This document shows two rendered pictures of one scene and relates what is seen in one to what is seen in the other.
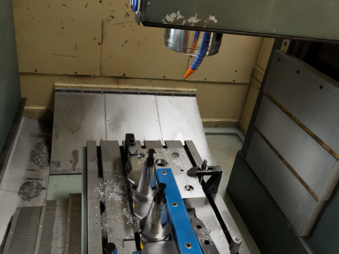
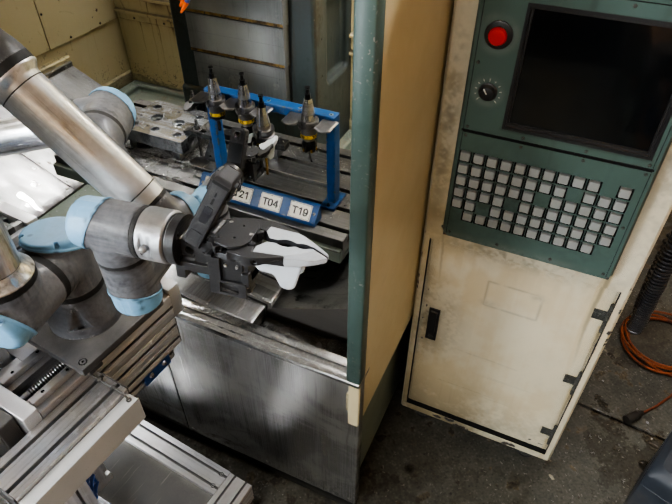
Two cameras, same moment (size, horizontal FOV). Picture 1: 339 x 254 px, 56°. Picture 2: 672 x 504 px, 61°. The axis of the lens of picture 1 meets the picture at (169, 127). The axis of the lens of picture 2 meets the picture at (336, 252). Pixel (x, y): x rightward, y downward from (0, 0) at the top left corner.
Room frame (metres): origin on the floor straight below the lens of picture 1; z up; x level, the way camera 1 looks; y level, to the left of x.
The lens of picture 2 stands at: (-0.86, 1.01, 2.06)
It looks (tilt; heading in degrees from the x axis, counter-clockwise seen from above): 42 degrees down; 313
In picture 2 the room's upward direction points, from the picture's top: straight up
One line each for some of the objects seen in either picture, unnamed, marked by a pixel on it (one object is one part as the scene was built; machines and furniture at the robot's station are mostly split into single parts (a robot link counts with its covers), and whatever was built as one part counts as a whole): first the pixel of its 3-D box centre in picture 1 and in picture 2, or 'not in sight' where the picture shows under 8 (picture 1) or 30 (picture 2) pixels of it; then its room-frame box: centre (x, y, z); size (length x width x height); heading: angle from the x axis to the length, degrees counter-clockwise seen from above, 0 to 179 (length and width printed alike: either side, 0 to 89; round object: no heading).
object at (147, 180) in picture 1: (148, 176); (213, 87); (0.56, 0.03, 1.26); 0.04 x 0.04 x 0.07
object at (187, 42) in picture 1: (194, 25); not in sight; (0.90, -0.02, 1.52); 0.16 x 0.16 x 0.12
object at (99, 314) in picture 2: not in sight; (80, 295); (0.09, 0.76, 1.21); 0.15 x 0.15 x 0.10
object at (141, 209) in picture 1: (150, 209); (230, 104); (0.50, 0.01, 1.21); 0.07 x 0.05 x 0.01; 108
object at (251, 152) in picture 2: not in sight; (242, 166); (0.27, 0.17, 1.17); 0.12 x 0.08 x 0.09; 108
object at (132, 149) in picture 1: (130, 148); not in sight; (1.07, 0.14, 0.97); 0.13 x 0.03 x 0.15; 18
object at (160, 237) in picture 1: (154, 229); (245, 108); (0.45, 0.00, 1.21); 0.06 x 0.06 x 0.03
